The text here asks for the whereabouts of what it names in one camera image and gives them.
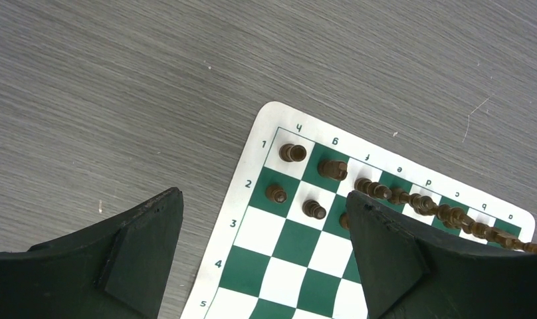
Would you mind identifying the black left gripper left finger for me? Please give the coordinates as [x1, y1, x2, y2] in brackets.
[26, 187, 184, 319]

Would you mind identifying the green white chess board mat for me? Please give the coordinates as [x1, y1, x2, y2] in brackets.
[181, 102, 536, 318]

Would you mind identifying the dark wooden chess piece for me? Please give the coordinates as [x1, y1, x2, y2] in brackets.
[409, 194, 437, 216]
[279, 144, 307, 162]
[462, 221, 502, 242]
[354, 177, 392, 200]
[388, 187, 423, 209]
[435, 204, 475, 229]
[486, 228, 537, 254]
[317, 159, 348, 181]

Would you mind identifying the dark wooden pawn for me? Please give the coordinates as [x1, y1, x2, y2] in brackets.
[302, 199, 327, 220]
[265, 183, 287, 204]
[339, 213, 350, 231]

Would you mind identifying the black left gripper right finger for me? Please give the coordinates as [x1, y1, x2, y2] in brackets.
[346, 191, 537, 318]

